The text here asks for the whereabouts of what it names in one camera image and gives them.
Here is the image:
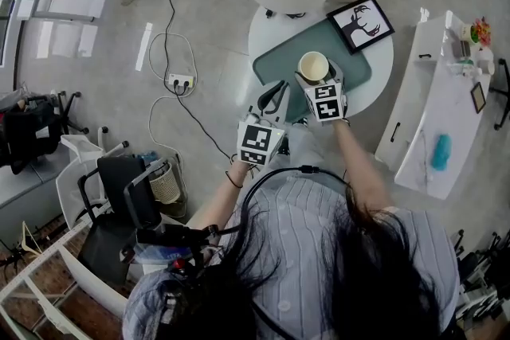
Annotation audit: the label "striped grey shirt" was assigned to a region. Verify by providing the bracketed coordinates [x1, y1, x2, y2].
[122, 166, 462, 340]

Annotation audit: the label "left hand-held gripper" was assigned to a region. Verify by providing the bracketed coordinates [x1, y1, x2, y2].
[237, 80, 296, 167]

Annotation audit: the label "black wristband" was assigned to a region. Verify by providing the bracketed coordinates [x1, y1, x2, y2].
[224, 170, 245, 190]

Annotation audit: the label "small dark picture frame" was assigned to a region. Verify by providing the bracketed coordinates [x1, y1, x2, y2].
[469, 82, 488, 115]

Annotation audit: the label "black bag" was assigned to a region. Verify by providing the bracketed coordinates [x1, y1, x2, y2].
[0, 98, 61, 176]

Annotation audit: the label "white power strip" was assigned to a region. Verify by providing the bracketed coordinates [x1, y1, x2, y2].
[167, 72, 197, 90]

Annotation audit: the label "black floor cable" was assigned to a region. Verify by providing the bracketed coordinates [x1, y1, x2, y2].
[162, 0, 241, 163]

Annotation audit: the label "white marble cabinet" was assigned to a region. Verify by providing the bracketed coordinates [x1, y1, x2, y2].
[374, 9, 496, 201]

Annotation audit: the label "black equipment clutter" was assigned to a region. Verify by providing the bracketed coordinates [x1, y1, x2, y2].
[451, 228, 510, 324]

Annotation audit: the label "wicker waste basket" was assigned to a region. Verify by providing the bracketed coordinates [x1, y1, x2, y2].
[147, 162, 182, 205]

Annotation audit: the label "black deer picture frame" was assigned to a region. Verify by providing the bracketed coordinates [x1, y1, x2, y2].
[325, 0, 397, 56]

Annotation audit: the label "clear bottle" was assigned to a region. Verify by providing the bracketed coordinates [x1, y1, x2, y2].
[447, 57, 484, 79]

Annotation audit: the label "person's left forearm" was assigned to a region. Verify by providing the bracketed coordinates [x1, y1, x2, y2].
[186, 160, 257, 236]

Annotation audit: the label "black lamp cable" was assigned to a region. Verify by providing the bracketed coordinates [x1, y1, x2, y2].
[264, 8, 308, 21]

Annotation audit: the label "teal plastic tray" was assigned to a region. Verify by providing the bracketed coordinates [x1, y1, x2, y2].
[252, 18, 373, 123]

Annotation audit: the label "black swivel chair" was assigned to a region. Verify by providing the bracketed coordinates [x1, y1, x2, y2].
[50, 89, 92, 136]

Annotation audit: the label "round white table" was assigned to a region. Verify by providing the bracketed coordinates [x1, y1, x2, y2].
[247, 5, 396, 125]

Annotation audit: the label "black office chair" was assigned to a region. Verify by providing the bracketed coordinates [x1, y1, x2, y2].
[488, 58, 510, 131]

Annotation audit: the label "light grey trousers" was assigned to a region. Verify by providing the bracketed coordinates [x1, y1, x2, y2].
[274, 124, 332, 177]

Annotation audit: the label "white shelf frame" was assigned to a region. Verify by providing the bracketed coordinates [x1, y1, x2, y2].
[0, 202, 133, 340]

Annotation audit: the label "cream cup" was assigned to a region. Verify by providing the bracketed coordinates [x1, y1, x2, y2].
[297, 50, 332, 86]

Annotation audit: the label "black neck cable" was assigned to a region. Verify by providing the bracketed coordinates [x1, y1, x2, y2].
[237, 164, 352, 236]

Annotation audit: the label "person's right forearm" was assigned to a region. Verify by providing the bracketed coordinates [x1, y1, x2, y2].
[331, 118, 394, 213]

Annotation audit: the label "white plastic chair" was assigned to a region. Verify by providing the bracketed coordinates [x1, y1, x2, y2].
[55, 126, 131, 231]

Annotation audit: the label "white jar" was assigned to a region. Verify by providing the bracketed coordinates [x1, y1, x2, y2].
[475, 47, 496, 76]

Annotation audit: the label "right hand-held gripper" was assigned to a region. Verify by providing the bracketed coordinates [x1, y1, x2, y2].
[294, 60, 350, 126]

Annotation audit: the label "small grey box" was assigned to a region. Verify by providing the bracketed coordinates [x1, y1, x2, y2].
[451, 40, 472, 58]

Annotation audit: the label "black folding chair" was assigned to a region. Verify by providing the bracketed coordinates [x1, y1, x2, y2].
[76, 154, 163, 287]

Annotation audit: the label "teal cloth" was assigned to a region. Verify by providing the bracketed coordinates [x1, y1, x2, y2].
[430, 132, 453, 173]

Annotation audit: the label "white flower pot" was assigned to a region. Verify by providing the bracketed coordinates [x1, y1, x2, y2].
[459, 16, 492, 46]

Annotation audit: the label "black head camera rig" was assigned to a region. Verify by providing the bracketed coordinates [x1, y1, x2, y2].
[119, 224, 225, 291]

